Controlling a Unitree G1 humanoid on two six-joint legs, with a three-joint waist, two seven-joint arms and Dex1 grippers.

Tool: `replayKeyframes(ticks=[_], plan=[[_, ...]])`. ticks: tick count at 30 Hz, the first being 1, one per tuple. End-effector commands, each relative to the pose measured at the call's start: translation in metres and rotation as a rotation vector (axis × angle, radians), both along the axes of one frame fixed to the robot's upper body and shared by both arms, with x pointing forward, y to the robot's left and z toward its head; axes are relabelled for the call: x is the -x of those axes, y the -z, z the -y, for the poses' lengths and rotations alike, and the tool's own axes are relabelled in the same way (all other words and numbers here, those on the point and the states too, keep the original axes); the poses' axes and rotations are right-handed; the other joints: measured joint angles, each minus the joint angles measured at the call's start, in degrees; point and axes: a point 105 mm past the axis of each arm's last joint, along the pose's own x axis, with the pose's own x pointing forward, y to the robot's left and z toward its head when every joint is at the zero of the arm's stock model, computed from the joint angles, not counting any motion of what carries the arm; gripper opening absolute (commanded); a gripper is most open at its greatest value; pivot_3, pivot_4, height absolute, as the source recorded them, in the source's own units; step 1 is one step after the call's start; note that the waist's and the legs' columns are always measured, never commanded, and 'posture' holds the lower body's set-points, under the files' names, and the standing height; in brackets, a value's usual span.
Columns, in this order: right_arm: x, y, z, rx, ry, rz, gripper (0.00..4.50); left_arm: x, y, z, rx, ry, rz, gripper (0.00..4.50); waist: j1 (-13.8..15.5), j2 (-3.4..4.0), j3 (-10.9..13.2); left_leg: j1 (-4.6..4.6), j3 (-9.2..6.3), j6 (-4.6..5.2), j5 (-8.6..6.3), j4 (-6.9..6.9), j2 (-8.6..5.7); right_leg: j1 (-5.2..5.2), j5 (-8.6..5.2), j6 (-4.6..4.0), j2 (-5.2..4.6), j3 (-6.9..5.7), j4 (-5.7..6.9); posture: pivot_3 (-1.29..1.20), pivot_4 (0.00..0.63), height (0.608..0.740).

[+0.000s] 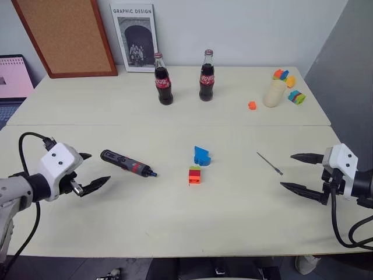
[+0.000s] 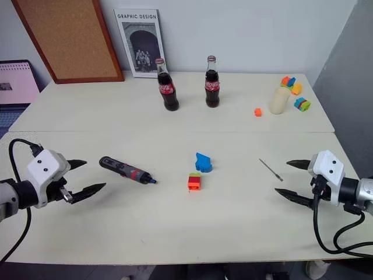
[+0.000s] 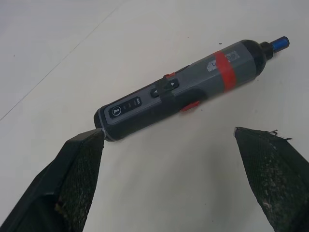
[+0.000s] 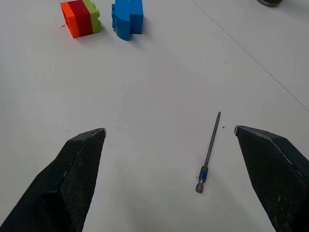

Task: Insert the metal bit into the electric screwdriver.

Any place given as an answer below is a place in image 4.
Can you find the green building block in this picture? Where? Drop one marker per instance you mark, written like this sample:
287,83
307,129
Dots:
94,15

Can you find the dark round container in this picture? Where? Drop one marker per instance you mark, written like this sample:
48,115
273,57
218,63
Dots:
270,2

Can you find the red building block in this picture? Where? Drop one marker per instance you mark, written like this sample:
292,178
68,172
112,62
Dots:
80,18

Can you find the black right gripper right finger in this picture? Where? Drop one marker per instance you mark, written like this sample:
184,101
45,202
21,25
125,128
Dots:
272,174

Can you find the orange building block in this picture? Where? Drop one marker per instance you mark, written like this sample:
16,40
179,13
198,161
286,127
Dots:
68,18

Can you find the blue building block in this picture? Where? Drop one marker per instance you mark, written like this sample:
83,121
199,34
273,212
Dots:
128,18

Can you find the long screwdriver bit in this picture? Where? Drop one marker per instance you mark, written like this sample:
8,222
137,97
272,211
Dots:
210,149

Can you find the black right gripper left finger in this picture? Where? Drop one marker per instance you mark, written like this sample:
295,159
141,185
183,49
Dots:
58,183

